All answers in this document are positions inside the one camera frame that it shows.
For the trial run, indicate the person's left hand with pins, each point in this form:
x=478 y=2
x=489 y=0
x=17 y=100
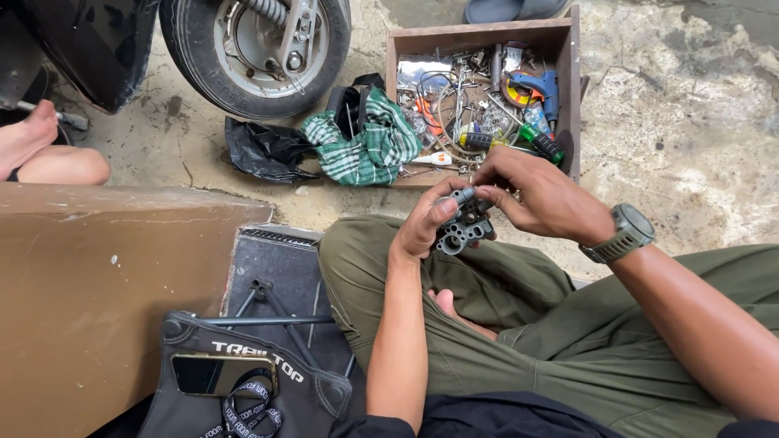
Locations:
x=417 y=228

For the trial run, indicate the person's right hand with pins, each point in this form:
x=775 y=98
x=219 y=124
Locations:
x=548 y=194

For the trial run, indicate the grey metal engine part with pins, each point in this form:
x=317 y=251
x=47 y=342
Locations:
x=465 y=228

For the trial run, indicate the person's bare foot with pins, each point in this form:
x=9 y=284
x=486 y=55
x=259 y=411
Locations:
x=453 y=307

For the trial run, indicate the grey wrist watch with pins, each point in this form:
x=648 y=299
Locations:
x=627 y=234

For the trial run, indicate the green checked cloth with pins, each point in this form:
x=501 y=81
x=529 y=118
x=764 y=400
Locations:
x=371 y=146

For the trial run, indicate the blue glue gun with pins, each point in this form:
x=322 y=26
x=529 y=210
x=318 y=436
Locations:
x=545 y=88

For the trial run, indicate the heap of small metal hardware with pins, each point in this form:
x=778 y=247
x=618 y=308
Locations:
x=471 y=106

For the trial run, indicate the wooden tool box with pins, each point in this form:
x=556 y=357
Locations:
x=563 y=67

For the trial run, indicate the person's olive green trousers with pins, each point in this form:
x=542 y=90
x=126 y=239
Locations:
x=548 y=340

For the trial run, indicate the black rubber foot mat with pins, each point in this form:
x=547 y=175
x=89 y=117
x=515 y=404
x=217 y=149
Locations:
x=274 y=261

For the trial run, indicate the silver foil packet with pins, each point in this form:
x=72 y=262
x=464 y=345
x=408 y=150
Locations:
x=420 y=70

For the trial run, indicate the black cross wrench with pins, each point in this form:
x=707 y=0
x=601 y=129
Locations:
x=283 y=313

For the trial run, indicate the black plastic bag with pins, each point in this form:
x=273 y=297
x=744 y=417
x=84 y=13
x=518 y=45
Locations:
x=261 y=152

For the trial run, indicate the grey sandal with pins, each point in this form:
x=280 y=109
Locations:
x=511 y=9

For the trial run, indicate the person's black shirt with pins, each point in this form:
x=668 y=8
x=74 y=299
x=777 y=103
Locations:
x=499 y=417

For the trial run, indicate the black fabric bag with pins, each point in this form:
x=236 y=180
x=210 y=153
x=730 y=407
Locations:
x=304 y=401

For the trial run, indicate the gold edged smartphone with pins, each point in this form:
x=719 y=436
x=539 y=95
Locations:
x=213 y=374

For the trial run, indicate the scooter wheel with tyre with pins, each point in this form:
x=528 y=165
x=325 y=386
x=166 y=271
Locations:
x=201 y=73

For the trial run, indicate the black scooter body panel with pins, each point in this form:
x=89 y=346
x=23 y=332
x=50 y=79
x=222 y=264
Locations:
x=91 y=48

